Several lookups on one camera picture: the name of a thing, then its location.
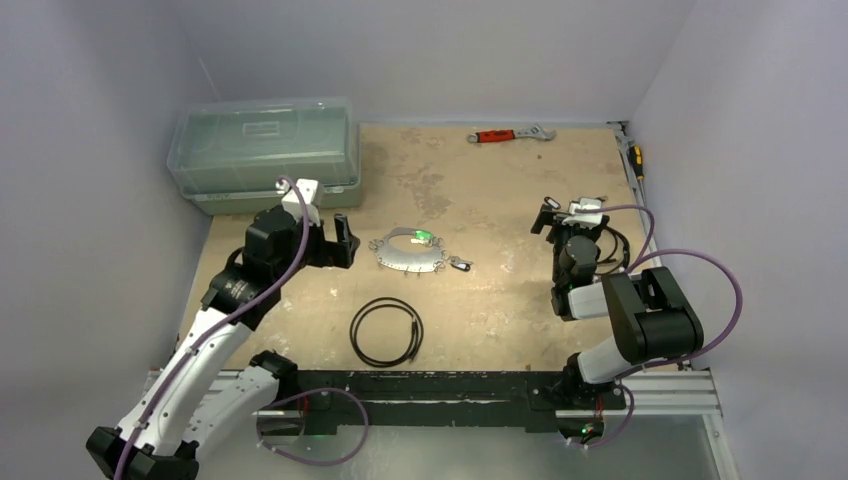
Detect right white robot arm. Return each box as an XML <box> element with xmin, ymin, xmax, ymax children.
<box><xmin>531</xmin><ymin>197</ymin><xmax>704</xmax><ymax>408</ymax></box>

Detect black key tag by cable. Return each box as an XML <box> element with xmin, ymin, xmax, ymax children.
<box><xmin>544</xmin><ymin>196</ymin><xmax>561</xmax><ymax>210</ymax></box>

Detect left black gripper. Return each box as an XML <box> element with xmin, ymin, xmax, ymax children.
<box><xmin>273</xmin><ymin>210</ymin><xmax>357</xmax><ymax>284</ymax></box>

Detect green key tag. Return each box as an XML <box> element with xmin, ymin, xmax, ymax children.
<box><xmin>411</xmin><ymin>230</ymin><xmax>435</xmax><ymax>245</ymax></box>

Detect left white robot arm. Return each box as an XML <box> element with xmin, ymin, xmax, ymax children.
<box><xmin>86</xmin><ymin>206</ymin><xmax>360</xmax><ymax>479</ymax></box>

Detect black coiled ethernet cable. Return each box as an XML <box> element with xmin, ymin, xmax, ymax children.
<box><xmin>594</xmin><ymin>225</ymin><xmax>632</xmax><ymax>277</ymax></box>

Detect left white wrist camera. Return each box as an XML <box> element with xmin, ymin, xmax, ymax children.
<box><xmin>280</xmin><ymin>178</ymin><xmax>324</xmax><ymax>226</ymax></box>

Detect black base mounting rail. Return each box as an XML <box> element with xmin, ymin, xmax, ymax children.
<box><xmin>280</xmin><ymin>370</ymin><xmax>627</xmax><ymax>435</ymax></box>

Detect aluminium frame rail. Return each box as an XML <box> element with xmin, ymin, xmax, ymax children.
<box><xmin>200</xmin><ymin>370</ymin><xmax>722</xmax><ymax>418</ymax></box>

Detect red handled adjustable wrench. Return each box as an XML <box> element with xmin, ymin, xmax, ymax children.
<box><xmin>466</xmin><ymin>124</ymin><xmax>556</xmax><ymax>144</ymax></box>

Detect black coiled cable loop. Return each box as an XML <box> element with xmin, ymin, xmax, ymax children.
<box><xmin>349</xmin><ymin>297</ymin><xmax>425</xmax><ymax>369</ymax></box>

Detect yellow black screwdriver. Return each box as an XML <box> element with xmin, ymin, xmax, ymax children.
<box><xmin>627</xmin><ymin>144</ymin><xmax>645</xmax><ymax>181</ymax></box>

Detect clear green plastic storage box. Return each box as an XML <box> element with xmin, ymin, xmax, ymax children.
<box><xmin>166</xmin><ymin>97</ymin><xmax>362</xmax><ymax>216</ymax></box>

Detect black white key tag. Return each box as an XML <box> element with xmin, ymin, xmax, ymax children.
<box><xmin>448</xmin><ymin>256</ymin><xmax>473</xmax><ymax>272</ymax></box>

